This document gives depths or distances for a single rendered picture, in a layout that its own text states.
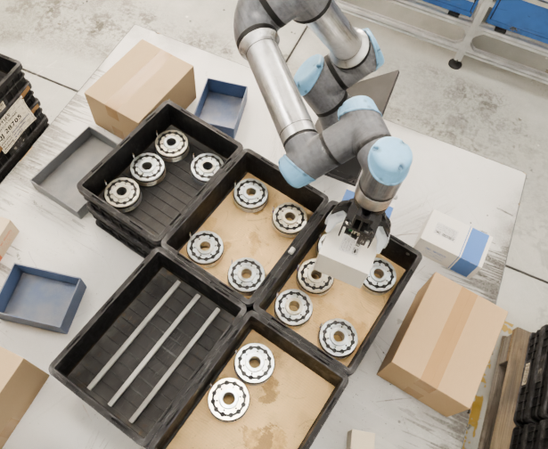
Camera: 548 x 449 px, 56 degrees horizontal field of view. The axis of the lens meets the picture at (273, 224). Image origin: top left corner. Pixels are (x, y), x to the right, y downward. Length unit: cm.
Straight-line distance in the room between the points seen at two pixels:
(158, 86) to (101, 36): 152
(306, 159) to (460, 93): 228
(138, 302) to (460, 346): 87
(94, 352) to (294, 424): 54
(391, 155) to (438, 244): 78
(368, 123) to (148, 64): 106
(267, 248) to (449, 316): 53
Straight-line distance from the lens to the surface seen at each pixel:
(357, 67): 152
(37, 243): 174
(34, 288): 168
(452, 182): 191
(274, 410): 136
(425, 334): 146
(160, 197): 158
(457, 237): 170
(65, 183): 182
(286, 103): 107
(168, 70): 185
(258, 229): 152
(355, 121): 99
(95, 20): 340
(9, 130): 244
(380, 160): 91
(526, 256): 277
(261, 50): 116
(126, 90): 181
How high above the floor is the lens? 218
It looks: 62 degrees down
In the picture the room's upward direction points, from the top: 9 degrees clockwise
